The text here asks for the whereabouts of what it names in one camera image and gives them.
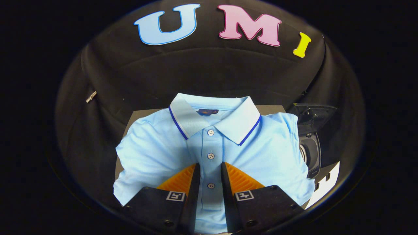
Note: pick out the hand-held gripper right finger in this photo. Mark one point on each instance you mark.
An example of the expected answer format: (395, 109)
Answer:
(230, 202)

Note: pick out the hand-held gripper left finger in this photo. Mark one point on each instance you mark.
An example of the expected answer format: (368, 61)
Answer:
(191, 202)

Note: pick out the light blue polo shirt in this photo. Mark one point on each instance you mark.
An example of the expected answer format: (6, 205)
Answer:
(156, 153)

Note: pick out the white printed panel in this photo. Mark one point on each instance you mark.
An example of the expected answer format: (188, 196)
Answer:
(323, 189)

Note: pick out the black backdrop cloth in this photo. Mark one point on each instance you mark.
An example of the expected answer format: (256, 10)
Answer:
(212, 71)

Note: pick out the silver clip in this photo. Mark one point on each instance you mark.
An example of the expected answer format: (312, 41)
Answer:
(91, 96)

